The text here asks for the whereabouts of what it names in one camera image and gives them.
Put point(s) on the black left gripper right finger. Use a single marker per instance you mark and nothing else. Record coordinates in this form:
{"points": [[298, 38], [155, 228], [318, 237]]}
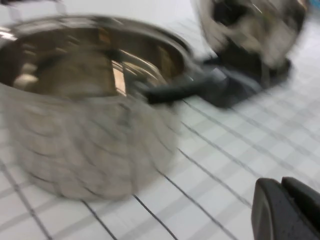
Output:
{"points": [[307, 212]]}

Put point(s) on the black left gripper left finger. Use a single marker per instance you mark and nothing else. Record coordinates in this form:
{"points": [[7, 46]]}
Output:
{"points": [[272, 215]]}

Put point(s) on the stainless steel lid black knob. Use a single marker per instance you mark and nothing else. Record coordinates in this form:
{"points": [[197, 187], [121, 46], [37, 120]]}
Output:
{"points": [[275, 37]]}

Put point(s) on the white black-grid tablecloth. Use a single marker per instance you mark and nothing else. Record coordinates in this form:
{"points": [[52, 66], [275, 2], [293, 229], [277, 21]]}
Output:
{"points": [[225, 175]]}

